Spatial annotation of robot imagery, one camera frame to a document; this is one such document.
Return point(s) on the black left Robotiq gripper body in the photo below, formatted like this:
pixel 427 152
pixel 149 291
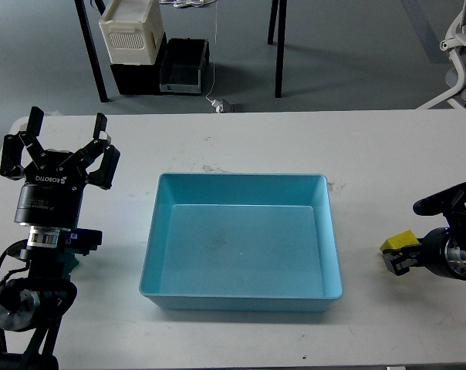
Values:
pixel 51 196

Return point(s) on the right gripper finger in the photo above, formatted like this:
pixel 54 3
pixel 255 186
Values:
pixel 400 262

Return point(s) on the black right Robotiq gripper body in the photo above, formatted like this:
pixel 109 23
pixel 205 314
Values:
pixel 441 254

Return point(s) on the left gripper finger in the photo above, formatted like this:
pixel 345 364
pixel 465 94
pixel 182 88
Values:
pixel 95 163
pixel 26 138

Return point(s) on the yellow block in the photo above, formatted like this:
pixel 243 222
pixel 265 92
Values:
pixel 397 242

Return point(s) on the green block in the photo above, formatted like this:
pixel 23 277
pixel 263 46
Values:
pixel 73 264

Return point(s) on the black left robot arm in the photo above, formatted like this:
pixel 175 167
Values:
pixel 35 286

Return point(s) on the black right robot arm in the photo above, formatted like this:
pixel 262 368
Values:
pixel 451 203

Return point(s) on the black crate under white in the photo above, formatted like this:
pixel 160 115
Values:
pixel 134 80

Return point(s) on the light blue plastic tray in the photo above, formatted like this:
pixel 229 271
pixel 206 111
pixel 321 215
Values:
pixel 242 242

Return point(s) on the black open bin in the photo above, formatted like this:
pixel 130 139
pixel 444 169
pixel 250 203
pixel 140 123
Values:
pixel 183 66

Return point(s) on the white plastic crate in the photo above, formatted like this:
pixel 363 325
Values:
pixel 132 31

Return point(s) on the white office chair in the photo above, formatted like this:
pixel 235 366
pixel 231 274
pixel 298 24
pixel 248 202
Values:
pixel 454 44

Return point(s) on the black table leg right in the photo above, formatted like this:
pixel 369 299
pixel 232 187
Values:
pixel 276 35

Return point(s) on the white power adapter with cable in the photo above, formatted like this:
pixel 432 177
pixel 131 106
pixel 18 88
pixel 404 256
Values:
pixel 219 105

